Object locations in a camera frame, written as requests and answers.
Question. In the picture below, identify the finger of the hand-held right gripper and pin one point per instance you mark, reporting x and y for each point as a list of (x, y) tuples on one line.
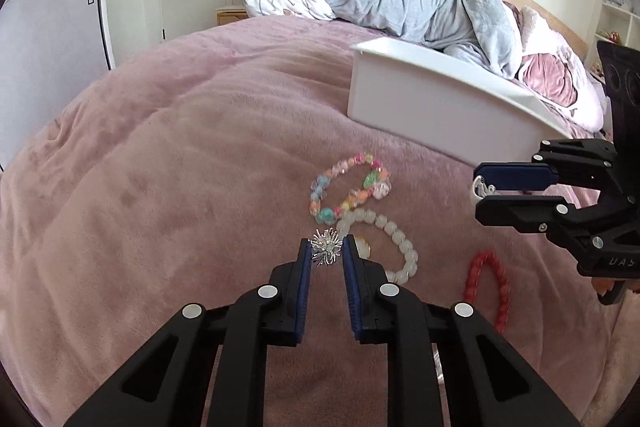
[(515, 175), (520, 211)]

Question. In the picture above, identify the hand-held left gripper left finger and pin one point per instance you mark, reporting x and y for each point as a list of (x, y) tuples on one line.
[(304, 287)]

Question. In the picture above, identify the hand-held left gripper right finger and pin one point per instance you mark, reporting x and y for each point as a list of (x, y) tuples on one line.
[(351, 287)]

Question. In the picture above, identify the small silver charm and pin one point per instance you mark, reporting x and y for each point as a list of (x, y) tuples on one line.
[(481, 189)]

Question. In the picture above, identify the silver spiky brooch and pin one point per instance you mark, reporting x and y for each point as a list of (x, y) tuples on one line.
[(325, 247)]

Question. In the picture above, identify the white plastic storage box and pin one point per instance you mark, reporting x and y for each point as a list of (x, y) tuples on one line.
[(425, 107)]

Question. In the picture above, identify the person's right hand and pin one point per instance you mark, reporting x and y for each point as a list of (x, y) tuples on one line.
[(604, 284)]

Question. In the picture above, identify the pale pink fleece blanket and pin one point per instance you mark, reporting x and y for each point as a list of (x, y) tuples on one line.
[(585, 102)]

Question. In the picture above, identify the pink cushion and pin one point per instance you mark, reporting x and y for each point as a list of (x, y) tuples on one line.
[(547, 77)]

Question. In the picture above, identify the wooden headboard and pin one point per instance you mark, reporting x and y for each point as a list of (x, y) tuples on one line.
[(550, 24)]

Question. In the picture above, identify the pink plush blanket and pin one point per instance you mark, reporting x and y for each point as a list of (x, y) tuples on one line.
[(175, 157)]

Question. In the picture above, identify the wooden nightstand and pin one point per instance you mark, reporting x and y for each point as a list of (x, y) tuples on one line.
[(231, 16)]

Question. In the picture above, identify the grey wardrobe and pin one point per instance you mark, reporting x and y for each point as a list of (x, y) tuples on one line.
[(45, 32)]

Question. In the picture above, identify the white wall shelf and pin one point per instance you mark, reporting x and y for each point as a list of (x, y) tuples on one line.
[(617, 14)]

